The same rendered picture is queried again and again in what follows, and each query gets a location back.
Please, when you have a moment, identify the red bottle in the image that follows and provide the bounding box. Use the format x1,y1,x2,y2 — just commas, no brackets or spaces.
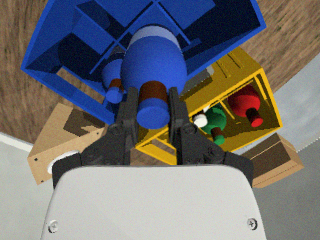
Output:
226,83,263,127

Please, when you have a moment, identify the blue divided crate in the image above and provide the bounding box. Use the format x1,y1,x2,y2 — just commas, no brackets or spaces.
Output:
20,0,267,125

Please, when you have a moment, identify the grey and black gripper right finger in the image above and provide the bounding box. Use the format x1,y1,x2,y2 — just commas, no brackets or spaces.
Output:
168,87,254,189

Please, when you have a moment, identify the green bottle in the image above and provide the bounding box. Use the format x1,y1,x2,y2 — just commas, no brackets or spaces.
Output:
200,102,227,145

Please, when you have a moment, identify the blue bottle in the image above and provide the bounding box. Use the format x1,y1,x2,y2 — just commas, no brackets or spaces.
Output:
101,45,126,103
120,23,187,129

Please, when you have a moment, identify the yellow plastic crate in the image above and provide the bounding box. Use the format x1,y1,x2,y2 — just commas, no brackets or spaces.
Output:
134,47,283,165

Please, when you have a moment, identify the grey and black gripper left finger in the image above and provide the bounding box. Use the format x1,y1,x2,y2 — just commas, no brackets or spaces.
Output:
52,87,139,189

